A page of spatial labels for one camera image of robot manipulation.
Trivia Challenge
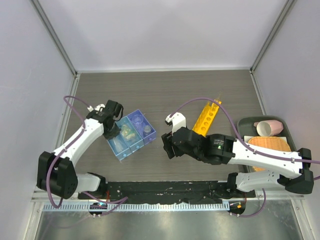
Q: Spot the plastic bag with gloves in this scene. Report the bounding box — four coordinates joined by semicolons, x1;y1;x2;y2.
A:
121;124;136;142

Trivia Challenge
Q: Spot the blue three-compartment organizer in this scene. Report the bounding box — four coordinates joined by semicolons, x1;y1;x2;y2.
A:
108;109;157;161

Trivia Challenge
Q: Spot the larger clear glass beaker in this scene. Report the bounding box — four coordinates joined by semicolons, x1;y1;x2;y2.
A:
131;114;145;129

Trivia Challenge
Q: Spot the small clear glass beaker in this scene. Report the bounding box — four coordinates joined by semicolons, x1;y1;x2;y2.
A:
142;125;153;136

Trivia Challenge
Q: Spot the clear plastic pipettes bundle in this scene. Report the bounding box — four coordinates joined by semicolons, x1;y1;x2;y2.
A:
112;137;126;154

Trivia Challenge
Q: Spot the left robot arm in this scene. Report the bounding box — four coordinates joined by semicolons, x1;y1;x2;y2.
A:
36;100;124;200

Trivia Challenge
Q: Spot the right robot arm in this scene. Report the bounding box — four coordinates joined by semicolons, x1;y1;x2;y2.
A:
161;127;314;198

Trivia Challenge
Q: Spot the yellow test tube rack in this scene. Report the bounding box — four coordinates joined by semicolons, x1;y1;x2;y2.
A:
192;102;220;137

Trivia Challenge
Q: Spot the dark grey tray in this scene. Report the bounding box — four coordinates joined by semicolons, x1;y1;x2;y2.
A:
236;115;306;176

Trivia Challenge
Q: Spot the pink paper cup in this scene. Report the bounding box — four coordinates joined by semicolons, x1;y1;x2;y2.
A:
253;120;284;137

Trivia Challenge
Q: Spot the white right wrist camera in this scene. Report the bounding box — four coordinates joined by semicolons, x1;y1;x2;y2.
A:
165;112;187;133

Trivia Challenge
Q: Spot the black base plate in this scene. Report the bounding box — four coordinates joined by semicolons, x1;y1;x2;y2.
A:
89;180;256;205

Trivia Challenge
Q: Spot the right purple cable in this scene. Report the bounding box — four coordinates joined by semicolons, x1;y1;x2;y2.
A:
171;97;320;218

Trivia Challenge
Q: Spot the white slotted cable duct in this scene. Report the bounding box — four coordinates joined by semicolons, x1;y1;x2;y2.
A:
42;201;230;212

